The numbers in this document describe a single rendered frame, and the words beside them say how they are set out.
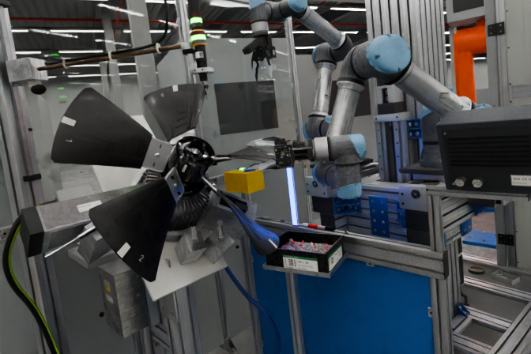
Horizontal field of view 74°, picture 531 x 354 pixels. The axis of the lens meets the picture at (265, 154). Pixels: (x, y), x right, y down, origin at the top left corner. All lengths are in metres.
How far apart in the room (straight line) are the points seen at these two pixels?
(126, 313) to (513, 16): 2.39
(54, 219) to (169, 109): 0.49
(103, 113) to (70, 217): 0.29
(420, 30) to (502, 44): 0.86
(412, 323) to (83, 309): 1.30
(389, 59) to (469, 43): 3.79
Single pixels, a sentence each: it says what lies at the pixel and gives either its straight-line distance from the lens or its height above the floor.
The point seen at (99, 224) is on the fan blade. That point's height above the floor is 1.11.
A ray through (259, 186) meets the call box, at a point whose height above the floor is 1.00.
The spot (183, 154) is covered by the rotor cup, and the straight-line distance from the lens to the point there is 1.01.
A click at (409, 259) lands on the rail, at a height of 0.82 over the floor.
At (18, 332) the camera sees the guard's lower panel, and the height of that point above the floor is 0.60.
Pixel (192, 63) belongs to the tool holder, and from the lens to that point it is 1.13.
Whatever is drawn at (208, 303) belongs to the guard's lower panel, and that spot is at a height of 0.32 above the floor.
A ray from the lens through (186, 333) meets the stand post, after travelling 1.30.
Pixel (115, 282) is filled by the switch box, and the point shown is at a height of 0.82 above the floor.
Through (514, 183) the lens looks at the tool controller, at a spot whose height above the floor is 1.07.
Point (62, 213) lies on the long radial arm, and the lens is 1.03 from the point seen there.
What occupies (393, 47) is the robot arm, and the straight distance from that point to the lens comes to 1.14.
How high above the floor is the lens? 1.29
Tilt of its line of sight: 6 degrees down
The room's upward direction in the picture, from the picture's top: 7 degrees counter-clockwise
